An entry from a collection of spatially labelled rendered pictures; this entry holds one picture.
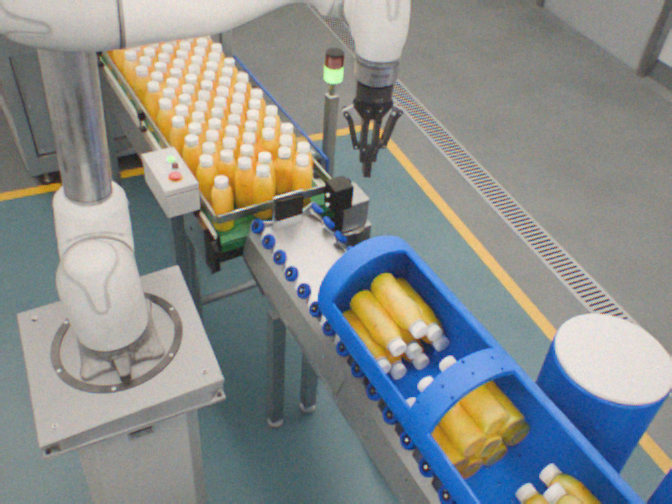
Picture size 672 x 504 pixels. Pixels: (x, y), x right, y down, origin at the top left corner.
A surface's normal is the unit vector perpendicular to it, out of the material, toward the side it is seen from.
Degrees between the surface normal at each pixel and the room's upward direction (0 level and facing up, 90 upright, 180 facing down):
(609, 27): 90
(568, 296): 0
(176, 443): 90
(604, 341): 0
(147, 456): 90
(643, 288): 0
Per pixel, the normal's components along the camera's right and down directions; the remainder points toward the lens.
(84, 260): 0.04, -0.63
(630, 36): -0.91, 0.24
